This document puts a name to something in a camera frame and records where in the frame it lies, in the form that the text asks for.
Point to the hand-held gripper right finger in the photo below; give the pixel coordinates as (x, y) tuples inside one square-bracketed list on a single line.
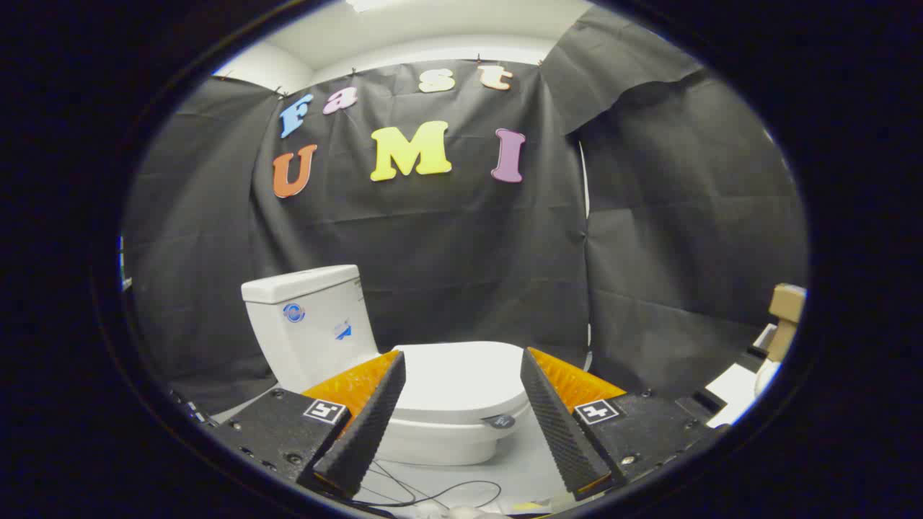
[(562, 432)]

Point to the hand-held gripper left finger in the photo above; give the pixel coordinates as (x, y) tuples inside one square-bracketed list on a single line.
[(368, 432)]

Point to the white toilet lid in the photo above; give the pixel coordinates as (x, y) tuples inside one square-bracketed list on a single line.
[(461, 382)]

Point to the white ceramic toilet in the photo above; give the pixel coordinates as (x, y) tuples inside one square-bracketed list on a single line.
[(310, 346)]

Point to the white toilet tank cover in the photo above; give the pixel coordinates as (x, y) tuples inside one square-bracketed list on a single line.
[(299, 285)]

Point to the black backdrop cloth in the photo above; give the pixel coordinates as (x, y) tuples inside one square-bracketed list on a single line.
[(469, 252)]

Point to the brown cardboard box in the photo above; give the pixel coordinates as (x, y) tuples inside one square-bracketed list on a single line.
[(787, 303)]

